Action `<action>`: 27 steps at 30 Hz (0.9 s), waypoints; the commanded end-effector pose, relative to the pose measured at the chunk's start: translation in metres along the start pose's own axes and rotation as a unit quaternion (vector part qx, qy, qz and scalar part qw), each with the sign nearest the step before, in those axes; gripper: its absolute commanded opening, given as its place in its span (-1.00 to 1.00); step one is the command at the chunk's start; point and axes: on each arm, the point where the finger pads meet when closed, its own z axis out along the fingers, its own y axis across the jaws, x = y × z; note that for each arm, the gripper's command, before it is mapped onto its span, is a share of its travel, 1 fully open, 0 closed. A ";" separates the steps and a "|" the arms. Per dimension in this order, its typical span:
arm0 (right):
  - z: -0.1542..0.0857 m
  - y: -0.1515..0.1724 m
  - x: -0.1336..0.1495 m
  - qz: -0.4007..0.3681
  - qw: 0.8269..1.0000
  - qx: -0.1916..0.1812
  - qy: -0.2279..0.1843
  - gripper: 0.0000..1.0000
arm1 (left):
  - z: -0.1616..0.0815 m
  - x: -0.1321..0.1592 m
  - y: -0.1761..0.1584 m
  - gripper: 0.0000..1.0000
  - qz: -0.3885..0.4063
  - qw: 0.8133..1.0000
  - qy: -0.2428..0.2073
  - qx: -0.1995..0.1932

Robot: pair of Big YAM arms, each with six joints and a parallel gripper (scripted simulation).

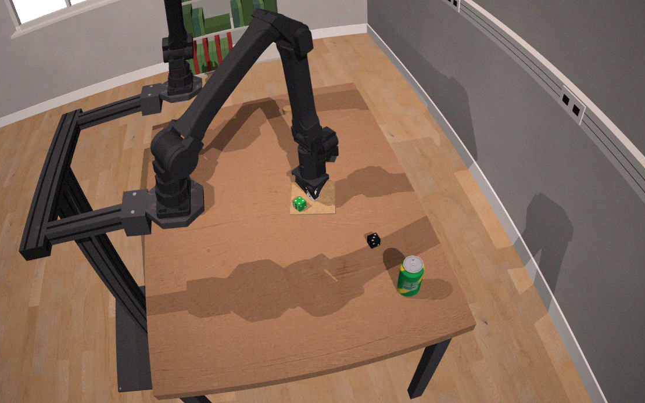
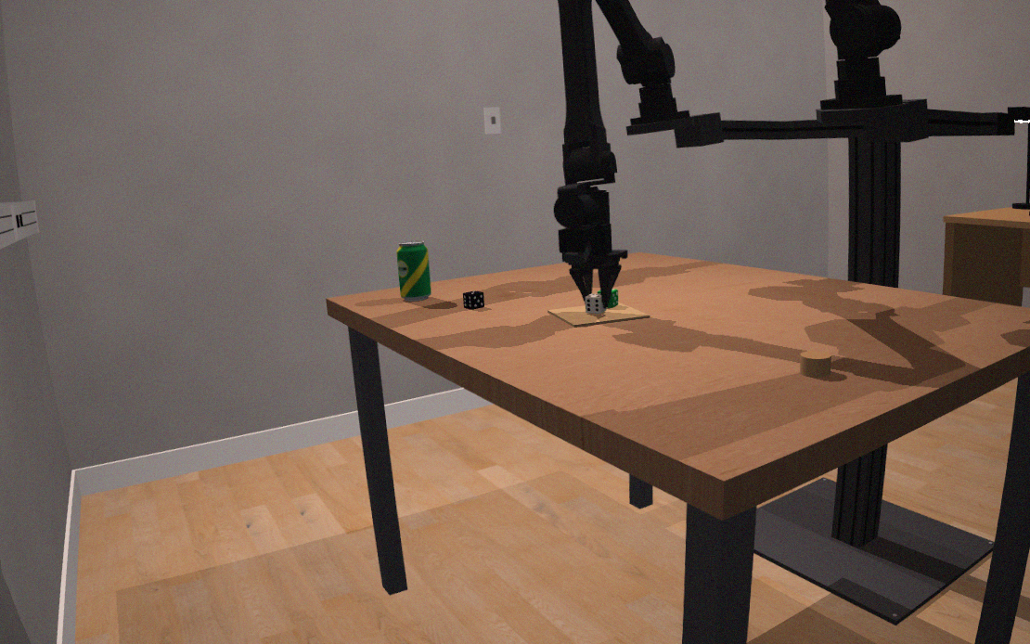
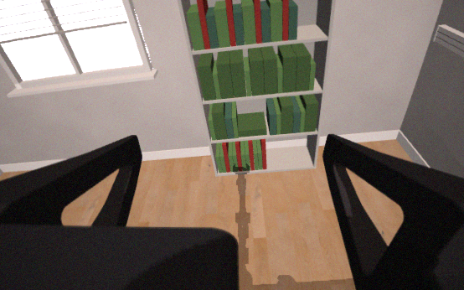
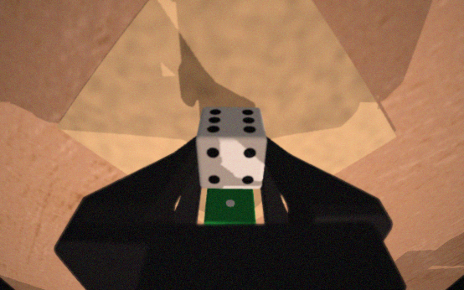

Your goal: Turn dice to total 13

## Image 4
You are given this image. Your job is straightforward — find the green die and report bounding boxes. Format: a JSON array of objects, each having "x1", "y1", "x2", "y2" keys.
[{"x1": 204, "y1": 189, "x2": 256, "y2": 224}]

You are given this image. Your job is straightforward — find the white die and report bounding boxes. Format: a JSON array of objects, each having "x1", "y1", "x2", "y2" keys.
[{"x1": 196, "y1": 107, "x2": 267, "y2": 189}]

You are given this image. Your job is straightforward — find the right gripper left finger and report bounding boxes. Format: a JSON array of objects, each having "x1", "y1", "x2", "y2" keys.
[{"x1": 70, "y1": 137, "x2": 202, "y2": 224}]

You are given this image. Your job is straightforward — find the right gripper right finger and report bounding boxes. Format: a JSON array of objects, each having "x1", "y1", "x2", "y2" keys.
[{"x1": 260, "y1": 137, "x2": 393, "y2": 241}]

